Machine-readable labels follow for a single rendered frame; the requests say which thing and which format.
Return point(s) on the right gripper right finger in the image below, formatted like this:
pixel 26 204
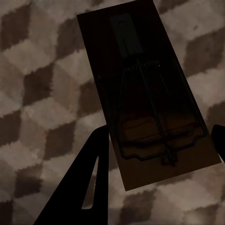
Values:
pixel 218 137

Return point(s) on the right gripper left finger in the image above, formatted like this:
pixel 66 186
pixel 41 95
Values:
pixel 65 205

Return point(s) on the mousetrap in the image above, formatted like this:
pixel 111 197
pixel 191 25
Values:
pixel 155 125

